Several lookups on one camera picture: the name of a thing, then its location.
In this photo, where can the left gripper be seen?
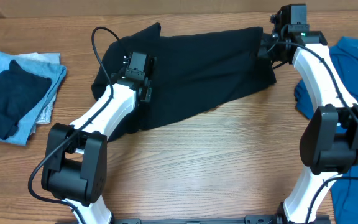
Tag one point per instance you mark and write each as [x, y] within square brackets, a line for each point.
[150, 85]

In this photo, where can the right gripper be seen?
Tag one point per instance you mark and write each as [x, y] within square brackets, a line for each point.
[265, 51]

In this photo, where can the black t-shirt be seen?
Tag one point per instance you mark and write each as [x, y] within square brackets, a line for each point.
[193, 73]

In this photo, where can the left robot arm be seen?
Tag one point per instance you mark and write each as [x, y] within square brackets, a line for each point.
[75, 169]

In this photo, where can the folded navy shirt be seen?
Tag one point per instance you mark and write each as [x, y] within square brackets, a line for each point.
[20, 91]

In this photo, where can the folded light blue shirt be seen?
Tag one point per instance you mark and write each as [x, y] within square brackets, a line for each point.
[56, 72]

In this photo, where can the cardboard board at back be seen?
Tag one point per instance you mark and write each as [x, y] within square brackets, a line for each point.
[65, 8]

